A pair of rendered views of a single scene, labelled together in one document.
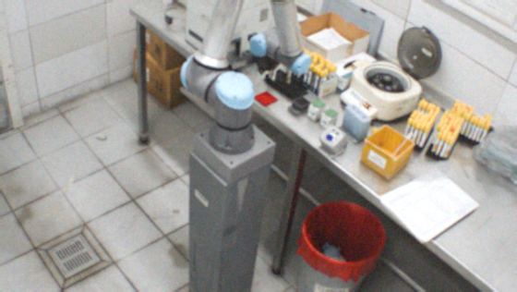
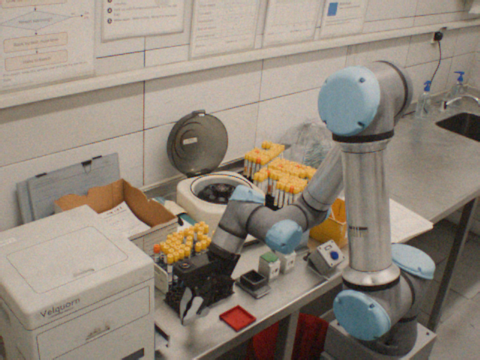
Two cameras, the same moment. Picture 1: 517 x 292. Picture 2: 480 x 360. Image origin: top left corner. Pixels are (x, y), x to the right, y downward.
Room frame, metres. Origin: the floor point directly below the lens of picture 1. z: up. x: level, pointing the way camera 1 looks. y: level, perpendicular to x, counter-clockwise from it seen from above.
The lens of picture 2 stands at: (1.77, 1.11, 1.84)
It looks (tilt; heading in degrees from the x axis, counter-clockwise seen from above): 27 degrees down; 271
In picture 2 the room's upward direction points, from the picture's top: 5 degrees clockwise
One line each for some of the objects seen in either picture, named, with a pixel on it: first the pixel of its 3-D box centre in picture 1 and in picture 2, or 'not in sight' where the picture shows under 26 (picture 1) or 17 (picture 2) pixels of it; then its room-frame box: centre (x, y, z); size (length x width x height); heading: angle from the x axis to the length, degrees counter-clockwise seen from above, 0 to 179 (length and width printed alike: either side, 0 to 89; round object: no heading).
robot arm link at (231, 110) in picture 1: (233, 98); (402, 278); (1.40, 0.10, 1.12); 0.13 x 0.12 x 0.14; 50
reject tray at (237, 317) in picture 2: (265, 98); (237, 317); (1.75, 0.00, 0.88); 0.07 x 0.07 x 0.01; 46
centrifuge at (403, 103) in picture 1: (381, 91); (223, 207); (1.83, -0.46, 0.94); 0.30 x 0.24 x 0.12; 127
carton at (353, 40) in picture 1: (327, 42); (115, 230); (2.12, -0.24, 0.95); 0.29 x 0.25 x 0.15; 136
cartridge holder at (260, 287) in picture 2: (301, 105); (253, 281); (1.72, -0.14, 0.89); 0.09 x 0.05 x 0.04; 136
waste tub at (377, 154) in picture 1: (387, 152); (334, 222); (1.47, -0.45, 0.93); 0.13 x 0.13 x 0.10; 50
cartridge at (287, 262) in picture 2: (329, 119); (284, 258); (1.63, -0.24, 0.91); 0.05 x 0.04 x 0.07; 136
